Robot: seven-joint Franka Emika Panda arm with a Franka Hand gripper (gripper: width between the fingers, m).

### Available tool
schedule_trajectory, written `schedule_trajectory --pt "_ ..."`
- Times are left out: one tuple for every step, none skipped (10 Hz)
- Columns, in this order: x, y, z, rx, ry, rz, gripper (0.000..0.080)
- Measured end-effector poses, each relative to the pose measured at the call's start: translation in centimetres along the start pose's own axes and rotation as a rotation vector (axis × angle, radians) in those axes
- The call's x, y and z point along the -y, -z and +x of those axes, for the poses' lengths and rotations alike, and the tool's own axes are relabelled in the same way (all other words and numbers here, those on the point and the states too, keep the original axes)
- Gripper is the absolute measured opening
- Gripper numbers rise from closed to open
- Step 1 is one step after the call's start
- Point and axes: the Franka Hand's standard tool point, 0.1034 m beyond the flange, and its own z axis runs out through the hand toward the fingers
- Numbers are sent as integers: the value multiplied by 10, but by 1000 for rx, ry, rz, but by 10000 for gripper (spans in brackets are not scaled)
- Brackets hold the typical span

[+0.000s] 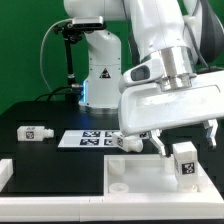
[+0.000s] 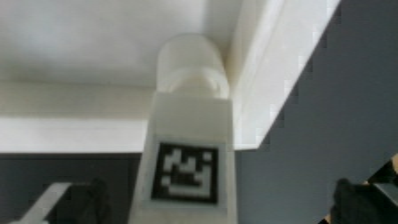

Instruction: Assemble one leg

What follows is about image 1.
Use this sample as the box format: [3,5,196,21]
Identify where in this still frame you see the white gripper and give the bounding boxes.
[118,71,224,157]

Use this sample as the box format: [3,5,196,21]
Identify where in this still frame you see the white square tabletop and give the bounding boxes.
[104,155,223,203]

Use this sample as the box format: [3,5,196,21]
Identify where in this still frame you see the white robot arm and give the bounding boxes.
[64,0,224,152]

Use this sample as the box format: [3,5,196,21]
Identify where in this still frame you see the white sheet with tags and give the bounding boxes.
[58,130,114,148]

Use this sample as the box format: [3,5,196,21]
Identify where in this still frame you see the white U-shaped fence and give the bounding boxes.
[0,156,224,223]

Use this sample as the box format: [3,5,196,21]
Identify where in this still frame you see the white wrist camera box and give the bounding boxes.
[118,58,165,93]

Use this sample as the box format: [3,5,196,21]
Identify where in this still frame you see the black cables on table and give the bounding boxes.
[35,83,84,102]

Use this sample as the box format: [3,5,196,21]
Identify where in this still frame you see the black camera stand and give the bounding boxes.
[53,22,82,103]

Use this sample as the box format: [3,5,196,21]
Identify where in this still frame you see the grey background camera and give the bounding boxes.
[72,16,104,30]

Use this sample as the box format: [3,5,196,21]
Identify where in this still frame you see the grey camera cable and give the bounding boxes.
[39,18,73,94]

